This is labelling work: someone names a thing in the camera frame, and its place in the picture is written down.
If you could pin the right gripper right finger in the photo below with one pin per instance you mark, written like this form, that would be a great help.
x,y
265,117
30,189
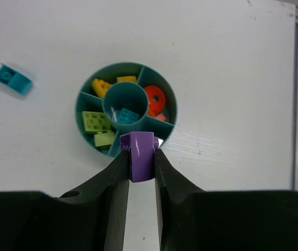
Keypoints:
x,y
191,218

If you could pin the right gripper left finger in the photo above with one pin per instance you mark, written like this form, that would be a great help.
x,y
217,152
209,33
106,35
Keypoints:
x,y
91,216

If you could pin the lime green lego piece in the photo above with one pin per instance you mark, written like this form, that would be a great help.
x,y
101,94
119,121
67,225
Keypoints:
x,y
104,139

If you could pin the purple lego figure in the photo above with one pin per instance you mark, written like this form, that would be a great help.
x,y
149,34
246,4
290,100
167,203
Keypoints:
x,y
141,146

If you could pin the small orange lego piece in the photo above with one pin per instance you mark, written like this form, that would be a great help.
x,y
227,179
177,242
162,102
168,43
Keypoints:
x,y
161,117

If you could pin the orange round lego piece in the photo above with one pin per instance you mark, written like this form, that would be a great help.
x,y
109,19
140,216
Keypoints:
x,y
156,99

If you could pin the small orange-yellow lego brick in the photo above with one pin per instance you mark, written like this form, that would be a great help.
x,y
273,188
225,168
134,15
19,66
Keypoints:
x,y
100,87

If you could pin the yellow lego brick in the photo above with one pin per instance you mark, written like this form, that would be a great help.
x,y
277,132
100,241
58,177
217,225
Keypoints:
x,y
131,79

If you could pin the teal lego block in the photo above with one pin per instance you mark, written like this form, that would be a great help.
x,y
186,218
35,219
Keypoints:
x,y
14,80

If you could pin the lime lego in container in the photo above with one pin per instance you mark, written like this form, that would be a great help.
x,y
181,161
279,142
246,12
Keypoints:
x,y
95,122

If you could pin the small teal lego brick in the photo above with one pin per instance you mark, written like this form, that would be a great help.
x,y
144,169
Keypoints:
x,y
126,116

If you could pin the teal round divided container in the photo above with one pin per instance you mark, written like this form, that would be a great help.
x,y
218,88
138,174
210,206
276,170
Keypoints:
x,y
122,98

